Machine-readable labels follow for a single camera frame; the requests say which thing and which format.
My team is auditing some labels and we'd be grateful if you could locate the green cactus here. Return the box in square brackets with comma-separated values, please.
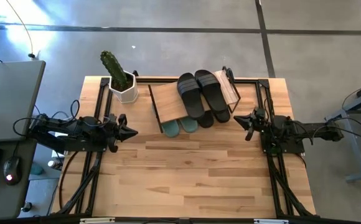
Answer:
[100, 50, 130, 92]

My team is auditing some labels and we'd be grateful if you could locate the wooden shelf with black frame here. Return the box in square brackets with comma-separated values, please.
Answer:
[148, 65, 242, 134]

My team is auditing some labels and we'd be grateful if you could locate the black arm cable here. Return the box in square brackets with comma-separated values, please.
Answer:
[288, 84, 361, 147]
[12, 98, 111, 138]

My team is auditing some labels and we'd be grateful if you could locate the dark grey desk top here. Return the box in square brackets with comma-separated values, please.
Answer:
[0, 138, 38, 220]

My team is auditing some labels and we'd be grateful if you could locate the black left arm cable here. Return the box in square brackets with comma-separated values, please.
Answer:
[12, 98, 111, 138]

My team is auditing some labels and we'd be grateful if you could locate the silver bracket strip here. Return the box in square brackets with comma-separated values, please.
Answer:
[80, 217, 116, 224]
[254, 218, 289, 224]

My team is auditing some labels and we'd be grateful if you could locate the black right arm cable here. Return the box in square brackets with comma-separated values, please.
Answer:
[288, 84, 361, 147]

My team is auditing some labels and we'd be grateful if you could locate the light grey desk top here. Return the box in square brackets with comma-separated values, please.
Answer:
[0, 60, 47, 143]

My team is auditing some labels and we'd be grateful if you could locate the white hexagonal plant pot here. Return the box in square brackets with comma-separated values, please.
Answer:
[108, 70, 139, 104]

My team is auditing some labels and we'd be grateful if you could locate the small white-capped bottle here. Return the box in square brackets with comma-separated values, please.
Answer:
[47, 159, 63, 171]

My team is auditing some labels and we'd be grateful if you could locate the teal round object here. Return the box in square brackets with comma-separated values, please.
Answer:
[30, 161, 46, 176]

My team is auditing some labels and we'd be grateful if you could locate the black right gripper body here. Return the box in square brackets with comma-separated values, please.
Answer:
[245, 107, 270, 141]

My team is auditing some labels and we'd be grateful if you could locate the black aluminium table frame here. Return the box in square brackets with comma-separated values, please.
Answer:
[52, 70, 317, 224]

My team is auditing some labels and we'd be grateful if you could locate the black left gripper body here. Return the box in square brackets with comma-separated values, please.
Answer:
[105, 114, 128, 153]

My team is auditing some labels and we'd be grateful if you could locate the black computer mouse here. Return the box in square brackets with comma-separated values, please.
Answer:
[2, 156, 22, 187]

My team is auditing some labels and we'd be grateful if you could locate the thin floor cable with plug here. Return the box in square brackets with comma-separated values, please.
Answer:
[5, 0, 37, 60]

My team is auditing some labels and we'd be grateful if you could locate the green slide sandal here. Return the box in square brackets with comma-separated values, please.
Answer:
[179, 116, 199, 134]
[151, 104, 181, 139]

